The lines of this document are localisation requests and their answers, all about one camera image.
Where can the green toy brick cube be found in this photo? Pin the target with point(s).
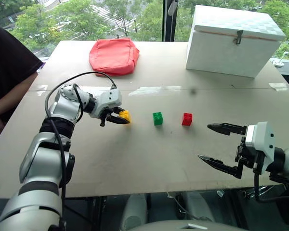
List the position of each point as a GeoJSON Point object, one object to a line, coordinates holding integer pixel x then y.
{"type": "Point", "coordinates": [158, 119]}

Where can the grey rounded robot leg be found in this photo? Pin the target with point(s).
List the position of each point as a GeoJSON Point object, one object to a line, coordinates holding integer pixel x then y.
{"type": "Point", "coordinates": [134, 211]}
{"type": "Point", "coordinates": [197, 207]}

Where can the person's black shirt torso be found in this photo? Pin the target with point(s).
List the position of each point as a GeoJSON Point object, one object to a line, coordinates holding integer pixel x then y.
{"type": "Point", "coordinates": [7, 65]}

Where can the person's bare forearm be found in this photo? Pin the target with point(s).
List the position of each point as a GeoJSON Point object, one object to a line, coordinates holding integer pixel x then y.
{"type": "Point", "coordinates": [12, 96]}

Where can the metal box latch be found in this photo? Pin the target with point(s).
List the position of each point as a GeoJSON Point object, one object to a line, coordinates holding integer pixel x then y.
{"type": "Point", "coordinates": [238, 37]}

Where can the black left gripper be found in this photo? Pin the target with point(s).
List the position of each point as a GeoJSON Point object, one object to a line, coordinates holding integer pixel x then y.
{"type": "Point", "coordinates": [105, 115]}

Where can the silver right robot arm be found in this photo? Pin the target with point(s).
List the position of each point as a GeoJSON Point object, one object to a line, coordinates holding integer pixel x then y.
{"type": "Point", "coordinates": [287, 163]}

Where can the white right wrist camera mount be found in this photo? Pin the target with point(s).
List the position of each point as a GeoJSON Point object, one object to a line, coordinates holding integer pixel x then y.
{"type": "Point", "coordinates": [261, 139]}

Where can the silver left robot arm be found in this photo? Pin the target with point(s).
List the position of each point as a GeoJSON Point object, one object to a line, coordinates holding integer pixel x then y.
{"type": "Point", "coordinates": [41, 154]}

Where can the black window frame post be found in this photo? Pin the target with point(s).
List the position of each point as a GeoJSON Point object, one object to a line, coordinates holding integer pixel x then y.
{"type": "Point", "coordinates": [169, 21]}

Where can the red toy brick cube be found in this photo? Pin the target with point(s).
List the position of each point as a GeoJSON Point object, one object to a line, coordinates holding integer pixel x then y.
{"type": "Point", "coordinates": [187, 119]}

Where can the grey robot body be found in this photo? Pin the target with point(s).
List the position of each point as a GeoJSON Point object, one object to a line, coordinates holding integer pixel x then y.
{"type": "Point", "coordinates": [183, 225]}

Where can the clear tape strip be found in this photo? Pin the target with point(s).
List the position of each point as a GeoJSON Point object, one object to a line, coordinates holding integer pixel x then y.
{"type": "Point", "coordinates": [42, 89]}
{"type": "Point", "coordinates": [156, 90]}
{"type": "Point", "coordinates": [280, 86]}

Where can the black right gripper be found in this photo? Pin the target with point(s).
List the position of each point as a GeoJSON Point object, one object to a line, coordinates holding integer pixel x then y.
{"type": "Point", "coordinates": [248, 154]}

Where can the white foam box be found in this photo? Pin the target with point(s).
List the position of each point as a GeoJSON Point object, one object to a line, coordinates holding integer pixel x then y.
{"type": "Point", "coordinates": [231, 43]}

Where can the small white stand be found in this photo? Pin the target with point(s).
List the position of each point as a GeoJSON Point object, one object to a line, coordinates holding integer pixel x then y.
{"type": "Point", "coordinates": [279, 62]}

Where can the red fabric bag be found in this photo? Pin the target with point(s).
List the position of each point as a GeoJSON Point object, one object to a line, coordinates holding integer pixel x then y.
{"type": "Point", "coordinates": [114, 55]}

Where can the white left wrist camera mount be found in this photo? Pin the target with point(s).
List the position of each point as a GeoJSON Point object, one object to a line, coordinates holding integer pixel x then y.
{"type": "Point", "coordinates": [108, 98]}

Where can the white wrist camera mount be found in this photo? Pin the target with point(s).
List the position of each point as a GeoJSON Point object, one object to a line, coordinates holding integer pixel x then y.
{"type": "Point", "coordinates": [261, 139]}
{"type": "Point", "coordinates": [108, 98]}

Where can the yellow toy brick cube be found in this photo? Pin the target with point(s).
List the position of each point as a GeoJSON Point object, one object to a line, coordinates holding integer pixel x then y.
{"type": "Point", "coordinates": [125, 116]}

